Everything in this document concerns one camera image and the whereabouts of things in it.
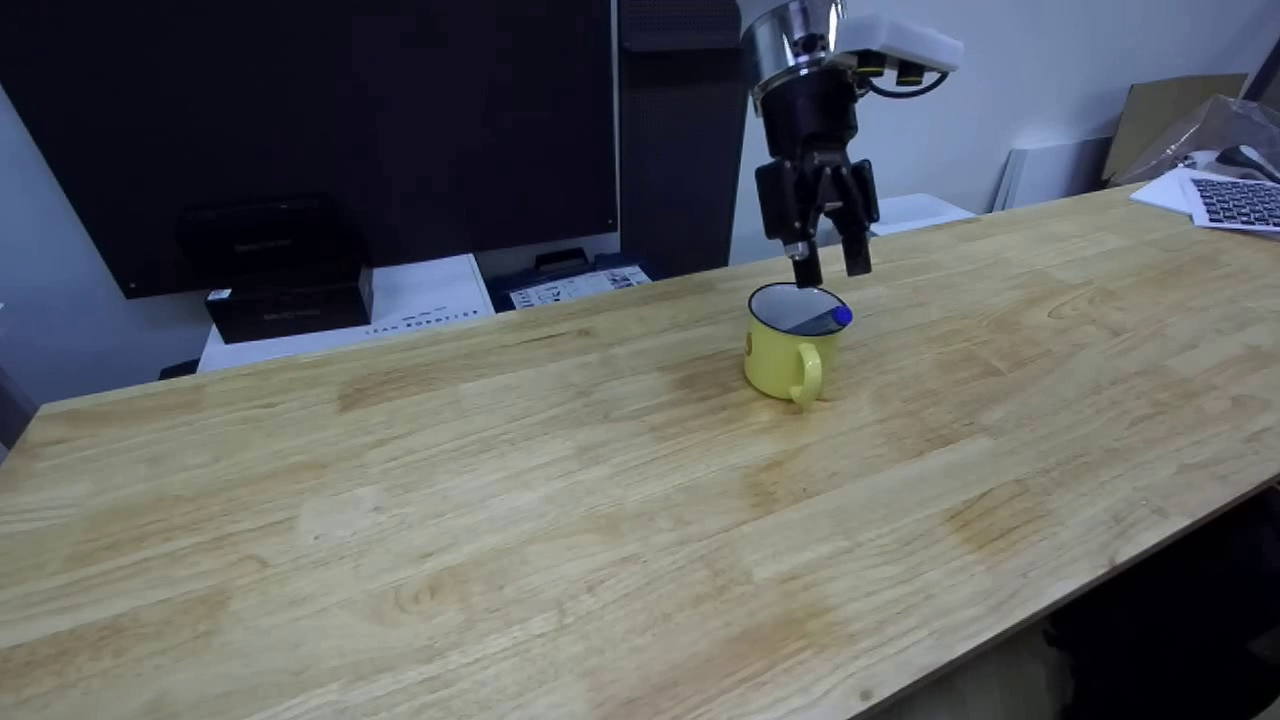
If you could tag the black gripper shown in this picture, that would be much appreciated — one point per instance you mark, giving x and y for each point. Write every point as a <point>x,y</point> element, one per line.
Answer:
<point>811,175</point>

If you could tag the grey blue marker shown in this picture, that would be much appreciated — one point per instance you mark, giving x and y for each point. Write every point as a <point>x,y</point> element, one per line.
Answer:
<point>827,320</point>

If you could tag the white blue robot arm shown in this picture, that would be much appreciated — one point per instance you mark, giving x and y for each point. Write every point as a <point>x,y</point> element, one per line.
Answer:
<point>788,36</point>

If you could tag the yellow enamel cup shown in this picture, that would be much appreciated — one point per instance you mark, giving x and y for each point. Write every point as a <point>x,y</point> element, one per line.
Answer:
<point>776,363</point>

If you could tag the white box behind table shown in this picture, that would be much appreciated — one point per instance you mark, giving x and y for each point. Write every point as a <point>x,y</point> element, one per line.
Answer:
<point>911,213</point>

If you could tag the white chair back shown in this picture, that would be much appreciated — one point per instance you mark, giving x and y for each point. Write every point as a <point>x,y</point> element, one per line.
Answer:
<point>1053,169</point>

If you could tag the dark vertical pillar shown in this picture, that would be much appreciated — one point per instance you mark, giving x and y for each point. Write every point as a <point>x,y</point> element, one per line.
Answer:
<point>681,129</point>

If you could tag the dark tray with papers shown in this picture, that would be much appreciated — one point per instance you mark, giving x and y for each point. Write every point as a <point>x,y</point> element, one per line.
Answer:
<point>565,278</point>

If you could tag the brown cardboard box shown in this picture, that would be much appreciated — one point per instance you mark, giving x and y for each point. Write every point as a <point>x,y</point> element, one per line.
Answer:
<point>1165,123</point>

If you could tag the white paper box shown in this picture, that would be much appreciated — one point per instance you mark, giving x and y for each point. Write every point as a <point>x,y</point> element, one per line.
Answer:
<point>431,293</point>

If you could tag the large black monitor screen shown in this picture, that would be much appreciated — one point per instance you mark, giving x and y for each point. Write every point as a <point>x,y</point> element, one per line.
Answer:
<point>427,124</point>

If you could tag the keyboard on papers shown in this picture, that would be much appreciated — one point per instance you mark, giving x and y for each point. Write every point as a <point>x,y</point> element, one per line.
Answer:
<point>1243,207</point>

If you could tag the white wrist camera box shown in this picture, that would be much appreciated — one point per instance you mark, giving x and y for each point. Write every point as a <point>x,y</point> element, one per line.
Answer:
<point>903,41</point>

